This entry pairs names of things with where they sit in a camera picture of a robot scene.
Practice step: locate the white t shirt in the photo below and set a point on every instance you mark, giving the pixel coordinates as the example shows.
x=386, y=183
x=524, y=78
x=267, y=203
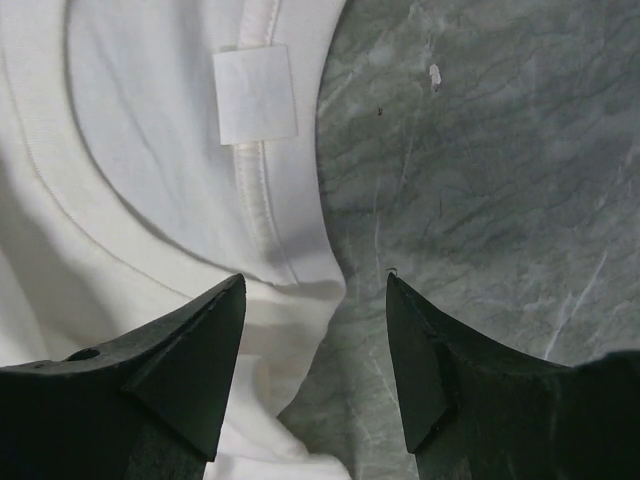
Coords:
x=150, y=150

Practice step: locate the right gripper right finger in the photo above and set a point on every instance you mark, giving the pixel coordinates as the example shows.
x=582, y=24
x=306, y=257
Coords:
x=473, y=408

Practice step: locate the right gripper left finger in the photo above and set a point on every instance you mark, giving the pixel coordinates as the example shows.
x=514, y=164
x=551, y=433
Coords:
x=149, y=404

